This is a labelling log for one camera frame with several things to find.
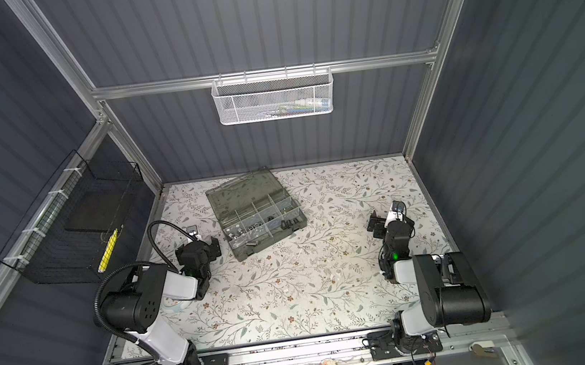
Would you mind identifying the black hex bolt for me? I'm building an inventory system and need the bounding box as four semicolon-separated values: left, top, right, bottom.
280;218;300;230

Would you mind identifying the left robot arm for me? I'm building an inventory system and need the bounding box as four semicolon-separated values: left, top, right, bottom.
93;237;221;365

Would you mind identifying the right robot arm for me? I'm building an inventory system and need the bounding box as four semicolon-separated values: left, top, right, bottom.
366;201;493;344

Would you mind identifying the floral table mat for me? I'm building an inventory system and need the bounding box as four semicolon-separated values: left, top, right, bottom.
161;156;451;350

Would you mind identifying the grey compartment organizer box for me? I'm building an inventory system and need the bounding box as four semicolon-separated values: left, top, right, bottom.
205;167;308;262

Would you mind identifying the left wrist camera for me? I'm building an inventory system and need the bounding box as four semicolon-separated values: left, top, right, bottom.
185;225;199;238

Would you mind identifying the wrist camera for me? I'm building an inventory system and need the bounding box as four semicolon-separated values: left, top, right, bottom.
185;225;199;238
385;201;407;226

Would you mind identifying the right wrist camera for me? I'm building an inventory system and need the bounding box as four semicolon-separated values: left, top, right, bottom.
385;201;407;226

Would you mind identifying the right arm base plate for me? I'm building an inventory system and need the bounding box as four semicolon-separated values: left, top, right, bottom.
362;329;443;361

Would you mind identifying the black corrugated cable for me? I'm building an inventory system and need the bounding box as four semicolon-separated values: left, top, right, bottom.
84;216;208;349

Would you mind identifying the black wire basket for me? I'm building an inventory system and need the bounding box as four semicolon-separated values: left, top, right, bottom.
0;152;144;285

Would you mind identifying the white wire mesh basket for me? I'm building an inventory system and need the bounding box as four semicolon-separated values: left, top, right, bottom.
211;70;334;126

